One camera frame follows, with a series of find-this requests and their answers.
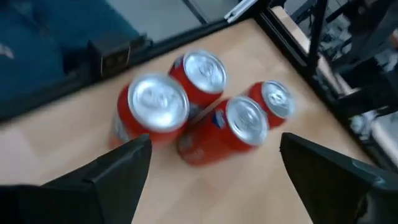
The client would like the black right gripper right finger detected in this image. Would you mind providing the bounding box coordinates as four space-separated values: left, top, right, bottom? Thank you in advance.
279 132 398 224

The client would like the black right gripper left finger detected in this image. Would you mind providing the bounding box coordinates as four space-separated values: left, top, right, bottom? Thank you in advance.
0 134 153 224

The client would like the red Fanta strawberry can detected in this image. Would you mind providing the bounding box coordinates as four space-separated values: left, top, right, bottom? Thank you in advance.
169 49 228 119
244 80 295 129
108 73 190 149
177 95 270 167

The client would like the person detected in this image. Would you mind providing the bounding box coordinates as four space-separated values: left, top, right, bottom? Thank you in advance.
0 0 141 103

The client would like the silver aluminium profile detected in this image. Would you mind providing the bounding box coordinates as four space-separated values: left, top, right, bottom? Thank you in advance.
224 0 259 24

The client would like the black table-level camera box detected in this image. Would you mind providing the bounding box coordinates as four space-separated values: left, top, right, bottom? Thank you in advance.
88 34 153 77

